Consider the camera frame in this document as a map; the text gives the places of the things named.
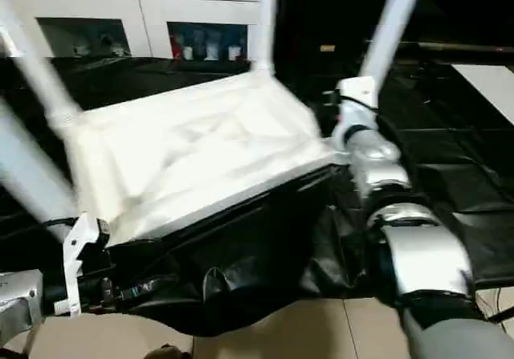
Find white plastic table top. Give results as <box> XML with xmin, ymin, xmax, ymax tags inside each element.
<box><xmin>46</xmin><ymin>67</ymin><xmax>350</xmax><ymax>247</ymax></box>

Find black metal bar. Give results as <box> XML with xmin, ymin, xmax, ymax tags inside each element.
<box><xmin>401</xmin><ymin>42</ymin><xmax>514</xmax><ymax>53</ymax></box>

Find white flat board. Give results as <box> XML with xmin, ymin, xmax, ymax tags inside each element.
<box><xmin>451</xmin><ymin>63</ymin><xmax>514</xmax><ymax>126</ymax></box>

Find black work surface mat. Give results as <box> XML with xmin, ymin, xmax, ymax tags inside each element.
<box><xmin>0</xmin><ymin>55</ymin><xmax>514</xmax><ymax>338</ymax></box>

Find white glass-door cabinet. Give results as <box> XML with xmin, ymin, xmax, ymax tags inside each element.
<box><xmin>0</xmin><ymin>0</ymin><xmax>262</xmax><ymax>61</ymax></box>

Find black tripod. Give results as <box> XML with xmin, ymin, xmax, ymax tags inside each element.
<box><xmin>487</xmin><ymin>309</ymin><xmax>514</xmax><ymax>324</ymax></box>

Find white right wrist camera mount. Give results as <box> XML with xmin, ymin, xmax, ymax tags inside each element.
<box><xmin>332</xmin><ymin>75</ymin><xmax>381</xmax><ymax>148</ymax></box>

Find black left wrist camera cable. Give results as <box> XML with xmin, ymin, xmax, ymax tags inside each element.
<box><xmin>42</xmin><ymin>218</ymin><xmax>77</xmax><ymax>230</ymax></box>

